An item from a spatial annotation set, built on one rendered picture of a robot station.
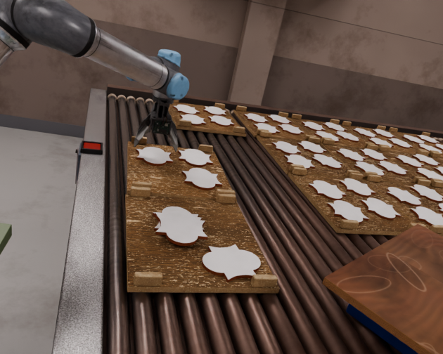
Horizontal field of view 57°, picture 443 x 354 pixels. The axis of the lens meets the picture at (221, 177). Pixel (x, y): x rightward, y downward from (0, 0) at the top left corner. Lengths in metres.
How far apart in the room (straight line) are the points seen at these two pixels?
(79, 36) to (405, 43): 3.83
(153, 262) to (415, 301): 0.57
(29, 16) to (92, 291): 0.59
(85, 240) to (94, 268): 0.11
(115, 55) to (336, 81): 3.39
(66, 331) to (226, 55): 3.34
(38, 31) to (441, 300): 1.02
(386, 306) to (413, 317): 0.05
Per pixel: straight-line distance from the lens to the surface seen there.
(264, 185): 1.51
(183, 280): 0.94
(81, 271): 0.97
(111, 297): 0.91
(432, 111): 4.87
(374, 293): 0.92
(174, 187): 1.31
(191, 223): 1.08
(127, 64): 1.08
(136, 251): 1.00
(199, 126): 1.94
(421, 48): 4.60
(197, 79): 3.93
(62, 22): 0.97
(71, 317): 0.87
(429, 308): 0.96
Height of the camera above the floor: 1.53
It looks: 24 degrees down
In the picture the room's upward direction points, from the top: 13 degrees clockwise
